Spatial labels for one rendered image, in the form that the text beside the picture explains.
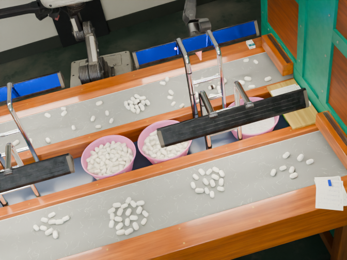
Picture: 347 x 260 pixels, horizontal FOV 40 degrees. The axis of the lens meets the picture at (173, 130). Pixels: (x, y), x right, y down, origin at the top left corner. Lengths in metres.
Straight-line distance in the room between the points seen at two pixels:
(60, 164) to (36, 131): 0.75
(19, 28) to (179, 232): 3.00
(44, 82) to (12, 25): 2.23
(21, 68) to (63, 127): 2.01
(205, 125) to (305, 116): 0.63
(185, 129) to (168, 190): 0.37
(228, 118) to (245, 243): 0.52
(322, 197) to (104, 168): 1.00
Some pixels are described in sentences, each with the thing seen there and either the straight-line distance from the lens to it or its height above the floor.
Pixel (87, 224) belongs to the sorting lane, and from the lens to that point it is 2.14.
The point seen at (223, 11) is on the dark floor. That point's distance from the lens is 4.65.
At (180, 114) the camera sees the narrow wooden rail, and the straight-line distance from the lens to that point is 2.44.
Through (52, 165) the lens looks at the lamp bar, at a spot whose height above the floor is 1.09.
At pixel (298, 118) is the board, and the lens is 2.36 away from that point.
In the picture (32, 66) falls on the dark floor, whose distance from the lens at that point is 4.53.
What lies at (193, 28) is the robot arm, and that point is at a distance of 2.65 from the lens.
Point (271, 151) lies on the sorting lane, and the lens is 2.25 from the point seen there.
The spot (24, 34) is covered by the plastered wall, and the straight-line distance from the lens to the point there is 4.59.
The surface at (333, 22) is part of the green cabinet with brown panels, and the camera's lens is 2.04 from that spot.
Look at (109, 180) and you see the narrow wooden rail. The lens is 2.23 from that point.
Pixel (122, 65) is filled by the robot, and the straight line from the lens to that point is 3.36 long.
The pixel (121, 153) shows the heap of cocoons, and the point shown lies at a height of 0.74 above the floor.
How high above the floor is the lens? 2.41
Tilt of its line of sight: 44 degrees down
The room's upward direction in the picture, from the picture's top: 12 degrees counter-clockwise
